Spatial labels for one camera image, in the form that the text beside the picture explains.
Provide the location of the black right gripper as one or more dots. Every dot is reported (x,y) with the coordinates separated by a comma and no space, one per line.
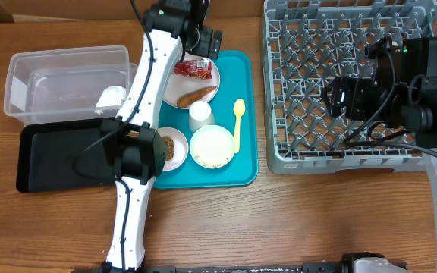
(358,93)

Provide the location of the small pink plate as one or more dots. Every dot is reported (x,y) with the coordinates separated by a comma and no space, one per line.
(181,147)

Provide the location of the red snack wrapper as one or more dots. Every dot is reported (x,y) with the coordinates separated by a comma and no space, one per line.
(200,69)

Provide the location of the crumpled white tissue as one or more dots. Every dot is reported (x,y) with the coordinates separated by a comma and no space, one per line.
(113,96)

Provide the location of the clear plastic bin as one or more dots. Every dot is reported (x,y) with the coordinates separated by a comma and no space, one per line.
(65,84)

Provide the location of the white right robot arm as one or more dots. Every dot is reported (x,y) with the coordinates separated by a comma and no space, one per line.
(397,105)

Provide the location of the pale green bowl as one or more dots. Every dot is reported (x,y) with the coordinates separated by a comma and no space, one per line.
(212,147)

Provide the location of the teal plastic tray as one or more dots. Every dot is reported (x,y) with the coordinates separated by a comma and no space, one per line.
(233,70)

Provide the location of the white plastic cup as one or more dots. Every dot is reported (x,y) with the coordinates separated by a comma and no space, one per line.
(200,115)

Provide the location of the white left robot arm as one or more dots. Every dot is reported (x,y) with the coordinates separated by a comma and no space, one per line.
(131,141)

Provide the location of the brown food scraps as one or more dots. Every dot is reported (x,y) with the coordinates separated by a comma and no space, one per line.
(169,142)

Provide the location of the black waste tray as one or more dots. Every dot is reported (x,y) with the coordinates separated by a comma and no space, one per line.
(52,157)

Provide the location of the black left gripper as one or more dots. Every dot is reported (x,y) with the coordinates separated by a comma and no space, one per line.
(202,47)

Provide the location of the yellow plastic spoon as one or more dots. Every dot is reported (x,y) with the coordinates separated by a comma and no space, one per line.
(239,110)

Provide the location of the grey dishwasher rack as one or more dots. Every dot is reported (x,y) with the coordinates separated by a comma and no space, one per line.
(306,45)

